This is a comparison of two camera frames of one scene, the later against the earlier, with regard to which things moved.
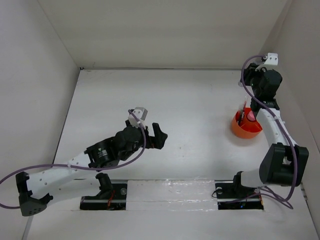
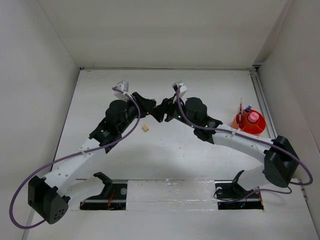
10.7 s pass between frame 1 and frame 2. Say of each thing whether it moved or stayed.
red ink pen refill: moved
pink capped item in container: stayed
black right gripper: moved
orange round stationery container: stayed
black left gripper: moved
